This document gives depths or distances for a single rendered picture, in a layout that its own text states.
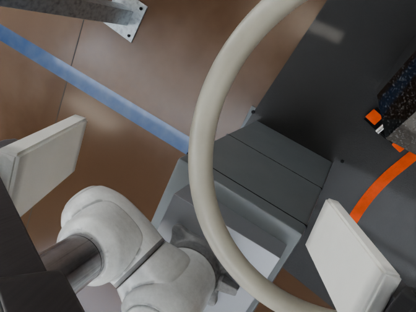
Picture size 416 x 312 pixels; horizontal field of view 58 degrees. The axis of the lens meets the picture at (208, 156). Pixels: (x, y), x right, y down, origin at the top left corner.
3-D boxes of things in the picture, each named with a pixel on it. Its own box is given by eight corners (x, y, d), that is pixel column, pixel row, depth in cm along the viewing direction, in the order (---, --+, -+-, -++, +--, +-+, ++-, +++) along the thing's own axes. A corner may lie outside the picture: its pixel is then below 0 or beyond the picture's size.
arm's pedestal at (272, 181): (294, 243, 184) (244, 357, 113) (210, 190, 196) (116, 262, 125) (350, 158, 165) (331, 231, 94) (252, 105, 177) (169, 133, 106)
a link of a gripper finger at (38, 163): (1, 235, 13) (-21, 228, 13) (74, 172, 20) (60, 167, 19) (18, 155, 12) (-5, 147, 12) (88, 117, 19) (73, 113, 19)
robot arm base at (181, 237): (228, 312, 101) (221, 325, 96) (158, 273, 107) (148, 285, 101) (251, 259, 95) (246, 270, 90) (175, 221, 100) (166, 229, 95)
